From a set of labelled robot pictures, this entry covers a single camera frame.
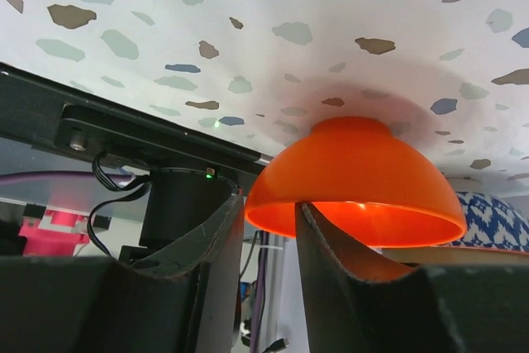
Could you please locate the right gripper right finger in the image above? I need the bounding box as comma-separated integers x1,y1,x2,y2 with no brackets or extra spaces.
295,203,528,352

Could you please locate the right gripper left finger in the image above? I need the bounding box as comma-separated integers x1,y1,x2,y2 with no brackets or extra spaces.
1,195,244,352

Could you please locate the orange bowl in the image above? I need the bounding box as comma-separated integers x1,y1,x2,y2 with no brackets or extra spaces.
245,117,467,248

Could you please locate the black glossy bowl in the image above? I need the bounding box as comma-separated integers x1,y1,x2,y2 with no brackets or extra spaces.
382,191,528,265

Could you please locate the pink clamp fixture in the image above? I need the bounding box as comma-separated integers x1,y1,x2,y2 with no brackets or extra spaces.
19,204,90,256

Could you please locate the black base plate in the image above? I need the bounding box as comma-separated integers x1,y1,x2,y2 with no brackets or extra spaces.
1,64,271,175

